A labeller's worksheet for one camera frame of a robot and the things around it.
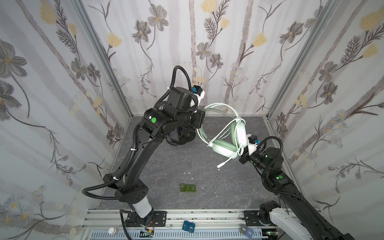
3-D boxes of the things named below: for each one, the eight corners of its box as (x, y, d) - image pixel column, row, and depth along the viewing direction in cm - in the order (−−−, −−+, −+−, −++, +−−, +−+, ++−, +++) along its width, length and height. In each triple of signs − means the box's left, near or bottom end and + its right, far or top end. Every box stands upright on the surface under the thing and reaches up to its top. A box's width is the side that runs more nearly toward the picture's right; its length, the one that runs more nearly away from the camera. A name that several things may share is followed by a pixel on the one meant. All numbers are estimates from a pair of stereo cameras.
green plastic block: (179, 192, 85) (178, 190, 83) (179, 184, 87) (179, 183, 85) (196, 192, 85) (196, 190, 83) (196, 184, 88) (196, 183, 85)
